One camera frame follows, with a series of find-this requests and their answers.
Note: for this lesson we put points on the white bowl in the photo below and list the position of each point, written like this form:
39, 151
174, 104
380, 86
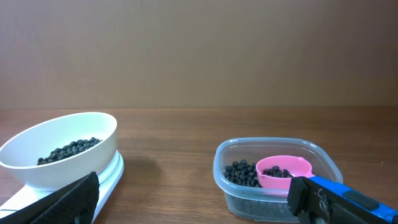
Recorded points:
19, 154

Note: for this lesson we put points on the pink scoop blue handle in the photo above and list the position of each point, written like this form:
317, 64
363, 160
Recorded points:
297, 166

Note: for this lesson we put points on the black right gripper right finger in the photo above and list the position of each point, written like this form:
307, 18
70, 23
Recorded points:
316, 199

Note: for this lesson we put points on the black beans in bowl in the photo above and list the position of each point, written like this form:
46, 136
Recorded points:
71, 149

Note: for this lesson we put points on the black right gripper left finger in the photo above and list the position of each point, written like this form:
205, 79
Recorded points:
74, 203

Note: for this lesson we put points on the clear plastic container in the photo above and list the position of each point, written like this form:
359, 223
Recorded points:
259, 203

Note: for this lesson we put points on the white digital kitchen scale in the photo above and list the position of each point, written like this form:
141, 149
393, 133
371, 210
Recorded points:
108, 179

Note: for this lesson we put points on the black beans in scoop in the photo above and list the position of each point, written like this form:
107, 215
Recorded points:
276, 171

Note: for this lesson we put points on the black beans in container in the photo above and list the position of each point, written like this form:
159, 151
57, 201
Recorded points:
242, 173

